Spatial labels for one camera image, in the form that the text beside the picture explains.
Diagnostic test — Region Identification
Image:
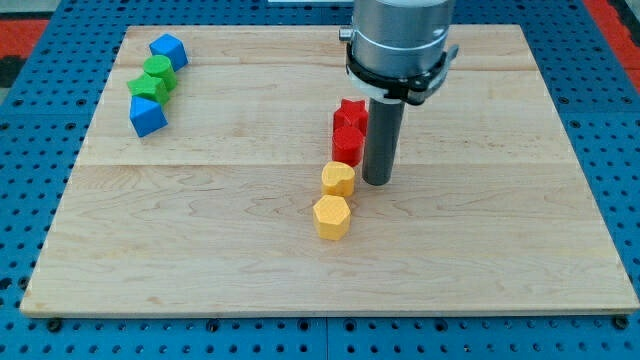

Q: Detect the yellow hexagon block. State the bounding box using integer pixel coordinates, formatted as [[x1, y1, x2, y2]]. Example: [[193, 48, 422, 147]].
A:
[[313, 195, 351, 241]]

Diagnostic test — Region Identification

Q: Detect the blue triangular block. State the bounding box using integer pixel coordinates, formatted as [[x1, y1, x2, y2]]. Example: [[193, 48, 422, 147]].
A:
[[129, 96, 168, 137]]

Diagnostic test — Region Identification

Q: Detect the blue cube block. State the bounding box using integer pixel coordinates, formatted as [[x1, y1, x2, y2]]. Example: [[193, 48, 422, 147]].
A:
[[149, 33, 189, 71]]

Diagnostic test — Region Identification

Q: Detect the yellow heart block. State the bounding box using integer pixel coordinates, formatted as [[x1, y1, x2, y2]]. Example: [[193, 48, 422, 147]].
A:
[[321, 161, 355, 197]]

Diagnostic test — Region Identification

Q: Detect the red cylinder block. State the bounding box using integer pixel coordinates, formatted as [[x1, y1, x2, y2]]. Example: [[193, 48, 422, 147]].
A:
[[332, 126, 364, 167]]

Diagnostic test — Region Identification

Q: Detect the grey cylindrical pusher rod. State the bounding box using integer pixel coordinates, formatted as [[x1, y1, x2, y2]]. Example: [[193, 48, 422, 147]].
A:
[[362, 98, 405, 186]]

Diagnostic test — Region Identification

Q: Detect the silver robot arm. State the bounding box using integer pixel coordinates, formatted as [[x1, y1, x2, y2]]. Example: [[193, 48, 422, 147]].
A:
[[339, 0, 459, 186]]

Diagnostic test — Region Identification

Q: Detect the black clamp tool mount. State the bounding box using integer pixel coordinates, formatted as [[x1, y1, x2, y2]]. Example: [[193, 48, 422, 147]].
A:
[[345, 43, 459, 106]]

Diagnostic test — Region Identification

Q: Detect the green cylinder block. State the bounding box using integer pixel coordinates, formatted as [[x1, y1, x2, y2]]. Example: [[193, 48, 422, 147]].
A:
[[143, 55, 178, 92]]

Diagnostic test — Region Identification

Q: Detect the wooden board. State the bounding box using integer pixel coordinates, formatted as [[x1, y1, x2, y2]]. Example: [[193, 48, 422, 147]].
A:
[[21, 25, 639, 318]]

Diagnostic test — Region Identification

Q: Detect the green star block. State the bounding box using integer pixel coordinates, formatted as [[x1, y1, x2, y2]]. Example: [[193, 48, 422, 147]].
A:
[[127, 73, 170, 105]]

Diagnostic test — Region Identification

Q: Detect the red star block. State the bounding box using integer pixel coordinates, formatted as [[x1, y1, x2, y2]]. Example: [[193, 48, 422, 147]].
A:
[[333, 98, 369, 136]]

